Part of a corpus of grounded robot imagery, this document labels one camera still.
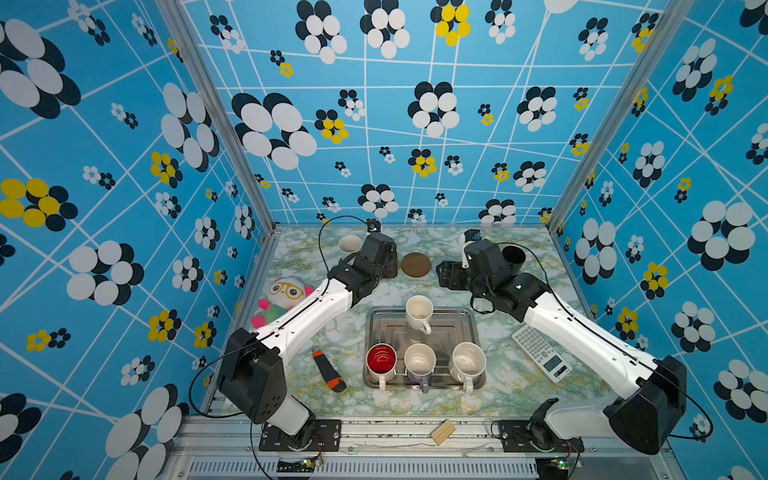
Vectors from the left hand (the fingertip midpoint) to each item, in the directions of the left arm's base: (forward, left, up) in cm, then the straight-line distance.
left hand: (389, 254), depth 84 cm
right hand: (-6, -17, +2) cm, 18 cm away
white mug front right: (-23, -22, -21) cm, 38 cm away
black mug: (+11, -43, -15) cm, 47 cm away
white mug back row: (-8, -9, -18) cm, 22 cm away
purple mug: (-23, -9, -21) cm, 32 cm away
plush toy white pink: (-5, +34, -14) cm, 37 cm away
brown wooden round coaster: (+12, -9, -20) cm, 25 cm away
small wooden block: (-40, -14, -21) cm, 48 cm away
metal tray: (-12, -19, -22) cm, 31 cm away
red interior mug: (-24, +2, -20) cm, 31 cm away
